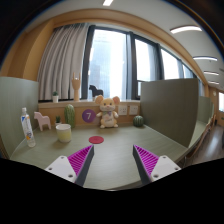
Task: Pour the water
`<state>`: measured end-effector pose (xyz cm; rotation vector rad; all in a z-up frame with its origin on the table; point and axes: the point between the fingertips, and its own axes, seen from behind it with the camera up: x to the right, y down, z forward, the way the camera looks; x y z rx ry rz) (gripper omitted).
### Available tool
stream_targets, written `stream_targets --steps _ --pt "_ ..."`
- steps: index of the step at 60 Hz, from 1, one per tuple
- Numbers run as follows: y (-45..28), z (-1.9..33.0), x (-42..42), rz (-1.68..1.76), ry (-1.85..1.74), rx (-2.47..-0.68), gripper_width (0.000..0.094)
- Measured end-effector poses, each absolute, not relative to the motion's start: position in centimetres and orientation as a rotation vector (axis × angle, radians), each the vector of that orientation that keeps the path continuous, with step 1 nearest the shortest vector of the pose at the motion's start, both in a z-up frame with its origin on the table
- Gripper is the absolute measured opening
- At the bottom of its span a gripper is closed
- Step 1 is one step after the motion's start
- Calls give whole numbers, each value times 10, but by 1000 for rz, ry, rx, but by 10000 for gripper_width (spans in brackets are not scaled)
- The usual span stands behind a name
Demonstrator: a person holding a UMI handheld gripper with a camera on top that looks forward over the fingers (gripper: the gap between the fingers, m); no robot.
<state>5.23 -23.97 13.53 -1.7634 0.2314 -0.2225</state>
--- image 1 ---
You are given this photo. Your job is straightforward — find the white wall socket left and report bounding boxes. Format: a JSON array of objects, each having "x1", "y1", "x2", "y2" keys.
[{"x1": 118, "y1": 105, "x2": 127, "y2": 115}]

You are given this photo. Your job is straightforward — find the small potted plant on desk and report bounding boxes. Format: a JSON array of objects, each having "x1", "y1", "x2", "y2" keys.
[{"x1": 55, "y1": 116, "x2": 61, "y2": 127}]

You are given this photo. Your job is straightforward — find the grey window curtain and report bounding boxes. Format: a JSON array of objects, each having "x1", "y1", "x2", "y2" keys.
[{"x1": 37, "y1": 23, "x2": 89, "y2": 100}]

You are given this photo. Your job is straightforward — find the beige plush hamster toy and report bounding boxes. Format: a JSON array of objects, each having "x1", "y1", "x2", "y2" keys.
[{"x1": 95, "y1": 95, "x2": 120, "y2": 128}]

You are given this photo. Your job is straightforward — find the pink wooden horse figurine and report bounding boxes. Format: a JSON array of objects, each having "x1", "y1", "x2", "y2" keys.
[{"x1": 34, "y1": 112, "x2": 51, "y2": 130}]

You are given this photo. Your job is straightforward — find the wooden hand sculpture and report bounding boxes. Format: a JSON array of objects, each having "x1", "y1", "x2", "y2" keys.
[{"x1": 72, "y1": 75, "x2": 81, "y2": 101}]

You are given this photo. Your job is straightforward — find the clear plastic water bottle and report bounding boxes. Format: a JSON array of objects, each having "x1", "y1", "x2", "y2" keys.
[{"x1": 21, "y1": 108, "x2": 36, "y2": 147}]

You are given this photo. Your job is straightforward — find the tall green cactus ornament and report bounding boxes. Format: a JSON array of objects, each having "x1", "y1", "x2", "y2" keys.
[{"x1": 64, "y1": 104, "x2": 75, "y2": 128}]

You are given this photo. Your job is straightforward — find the red round coaster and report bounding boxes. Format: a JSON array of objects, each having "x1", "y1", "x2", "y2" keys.
[{"x1": 89, "y1": 136, "x2": 104, "y2": 144}]

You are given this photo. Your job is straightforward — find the black horse figurine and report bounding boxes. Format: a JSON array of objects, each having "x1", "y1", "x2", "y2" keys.
[{"x1": 89, "y1": 85, "x2": 103, "y2": 97}]

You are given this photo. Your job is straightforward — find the green right desk partition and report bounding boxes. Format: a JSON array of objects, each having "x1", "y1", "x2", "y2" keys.
[{"x1": 140, "y1": 78, "x2": 199, "y2": 147}]

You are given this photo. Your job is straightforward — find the purple number seven disc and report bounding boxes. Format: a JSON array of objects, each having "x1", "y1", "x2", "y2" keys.
[{"x1": 82, "y1": 109, "x2": 96, "y2": 123}]

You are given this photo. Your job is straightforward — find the small potted plant on sill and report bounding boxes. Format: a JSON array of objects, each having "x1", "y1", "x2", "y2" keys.
[{"x1": 53, "y1": 91, "x2": 59, "y2": 103}]

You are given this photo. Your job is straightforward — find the round green cactus ornament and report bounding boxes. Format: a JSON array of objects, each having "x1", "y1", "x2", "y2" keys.
[{"x1": 133, "y1": 115, "x2": 144, "y2": 127}]

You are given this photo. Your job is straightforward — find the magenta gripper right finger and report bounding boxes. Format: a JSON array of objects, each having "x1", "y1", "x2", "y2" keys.
[{"x1": 133, "y1": 145, "x2": 180, "y2": 185}]

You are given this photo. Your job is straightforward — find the white wall socket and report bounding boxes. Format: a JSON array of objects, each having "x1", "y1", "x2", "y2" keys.
[
  {"x1": 129, "y1": 105, "x2": 138, "y2": 115},
  {"x1": 118, "y1": 105, "x2": 127, "y2": 115}
]

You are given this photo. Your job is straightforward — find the green left desk partition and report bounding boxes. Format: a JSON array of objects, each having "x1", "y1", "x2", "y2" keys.
[{"x1": 0, "y1": 77, "x2": 38, "y2": 157}]

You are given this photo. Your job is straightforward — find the cream ceramic cup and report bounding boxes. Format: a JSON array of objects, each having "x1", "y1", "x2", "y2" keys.
[{"x1": 56, "y1": 124, "x2": 71, "y2": 143}]

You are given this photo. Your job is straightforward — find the green desk partition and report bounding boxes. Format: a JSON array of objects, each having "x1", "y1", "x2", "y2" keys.
[
  {"x1": 140, "y1": 78, "x2": 199, "y2": 147},
  {"x1": 0, "y1": 77, "x2": 38, "y2": 157}
]

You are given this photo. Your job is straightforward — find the white wall socket right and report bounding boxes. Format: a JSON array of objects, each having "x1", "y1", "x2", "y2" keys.
[{"x1": 129, "y1": 105, "x2": 138, "y2": 115}]

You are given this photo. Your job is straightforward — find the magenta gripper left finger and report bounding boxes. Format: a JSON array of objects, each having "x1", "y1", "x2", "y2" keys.
[{"x1": 46, "y1": 145, "x2": 94, "y2": 186}]

